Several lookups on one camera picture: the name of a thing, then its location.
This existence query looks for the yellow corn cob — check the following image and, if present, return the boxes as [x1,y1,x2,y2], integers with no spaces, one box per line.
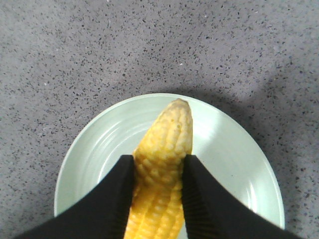
[124,99,193,239]

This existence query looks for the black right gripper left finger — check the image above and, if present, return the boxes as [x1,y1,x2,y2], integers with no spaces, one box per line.
[18,155,134,239]

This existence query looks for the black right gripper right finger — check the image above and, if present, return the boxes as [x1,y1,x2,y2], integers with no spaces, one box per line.
[182,155,297,239]

